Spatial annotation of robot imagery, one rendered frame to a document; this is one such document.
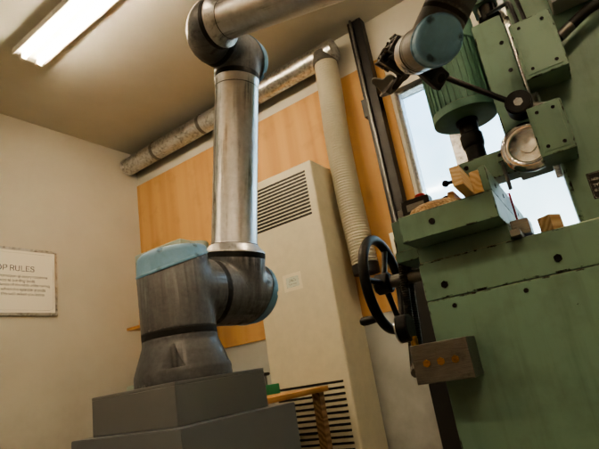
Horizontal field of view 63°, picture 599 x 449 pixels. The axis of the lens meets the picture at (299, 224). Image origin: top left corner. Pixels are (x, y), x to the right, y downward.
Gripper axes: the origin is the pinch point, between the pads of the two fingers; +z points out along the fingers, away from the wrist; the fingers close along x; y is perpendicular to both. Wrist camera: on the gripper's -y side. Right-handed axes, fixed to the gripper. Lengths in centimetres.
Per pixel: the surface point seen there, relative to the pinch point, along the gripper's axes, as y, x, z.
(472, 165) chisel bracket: -29.9, 10.7, -1.7
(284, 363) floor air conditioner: -48, 137, 129
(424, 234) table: -18.9, 32.6, -26.1
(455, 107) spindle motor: -18.4, -0.2, 1.2
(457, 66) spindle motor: -14.6, -10.8, 5.6
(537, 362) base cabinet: -47, 43, -41
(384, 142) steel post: -40, 0, 157
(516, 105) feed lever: -25.9, -3.7, -15.6
